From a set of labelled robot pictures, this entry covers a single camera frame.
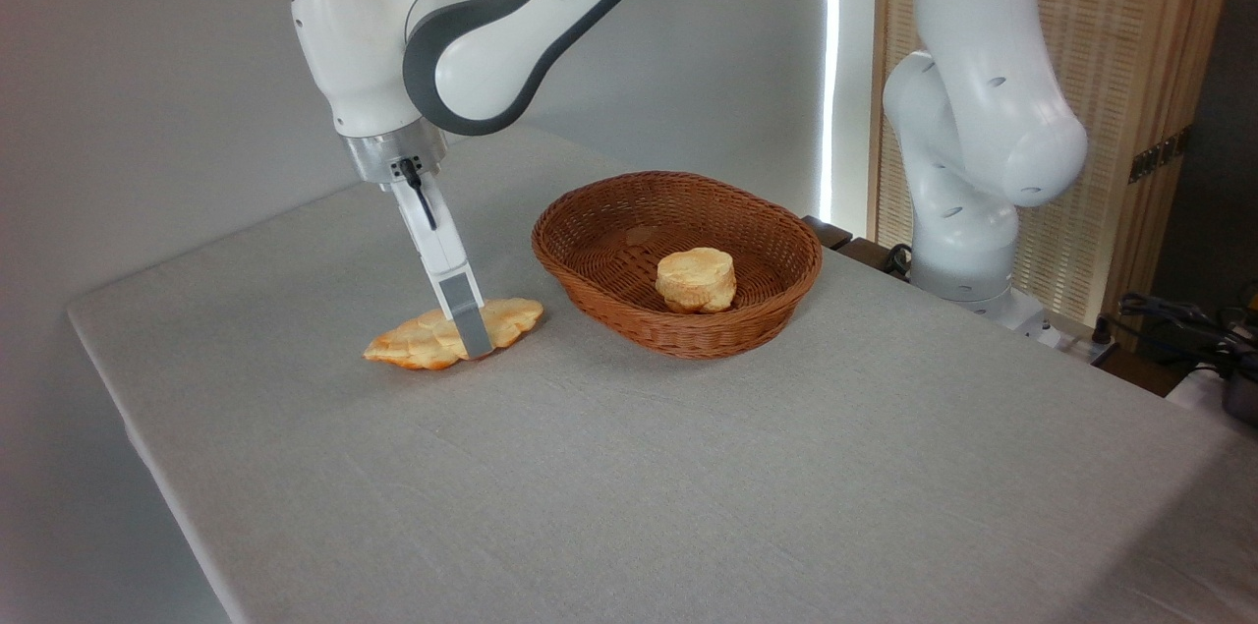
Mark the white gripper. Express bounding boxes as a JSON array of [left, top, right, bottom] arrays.
[[388, 174, 493, 361]]

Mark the long golden bread loaf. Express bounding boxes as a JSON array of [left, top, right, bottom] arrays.
[[364, 298, 544, 371]]

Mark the brown wicker basket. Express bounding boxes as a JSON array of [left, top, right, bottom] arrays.
[[531, 171, 825, 361]]

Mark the round golden bread roll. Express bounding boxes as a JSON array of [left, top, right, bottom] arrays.
[[656, 247, 738, 314]]

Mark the grey tablecloth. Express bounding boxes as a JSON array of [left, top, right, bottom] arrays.
[[67, 125, 1258, 624]]

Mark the dark wooden side table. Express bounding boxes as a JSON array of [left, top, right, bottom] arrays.
[[802, 215, 910, 273]]

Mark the dark metal screen hinge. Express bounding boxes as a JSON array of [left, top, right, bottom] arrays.
[[1128, 127, 1194, 185]]

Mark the wooden woven folding screen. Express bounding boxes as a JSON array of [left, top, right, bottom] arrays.
[[869, 0, 1244, 330]]

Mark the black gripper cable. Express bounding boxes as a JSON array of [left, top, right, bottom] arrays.
[[397, 157, 438, 233]]

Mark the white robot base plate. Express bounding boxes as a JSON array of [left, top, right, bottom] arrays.
[[958, 288, 1067, 350]]

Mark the black cable bundle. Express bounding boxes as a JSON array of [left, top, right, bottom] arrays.
[[1093, 290, 1258, 371]]

